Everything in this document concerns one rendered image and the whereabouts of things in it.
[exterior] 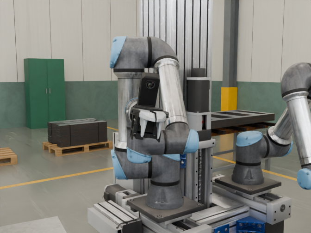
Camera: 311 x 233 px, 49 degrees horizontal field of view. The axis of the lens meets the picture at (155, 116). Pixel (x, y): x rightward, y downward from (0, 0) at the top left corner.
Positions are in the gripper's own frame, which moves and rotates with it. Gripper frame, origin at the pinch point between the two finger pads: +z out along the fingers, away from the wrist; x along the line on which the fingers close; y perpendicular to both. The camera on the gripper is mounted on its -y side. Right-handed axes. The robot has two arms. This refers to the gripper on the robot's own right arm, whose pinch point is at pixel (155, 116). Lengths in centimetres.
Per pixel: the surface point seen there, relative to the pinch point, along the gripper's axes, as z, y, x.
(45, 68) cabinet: -928, 1, 160
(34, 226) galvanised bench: -39, 45, 28
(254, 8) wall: -875, -246, -399
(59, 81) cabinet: -946, 33, 120
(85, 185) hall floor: -398, 150, 13
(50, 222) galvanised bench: -42, 44, 23
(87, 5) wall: -1056, -208, 71
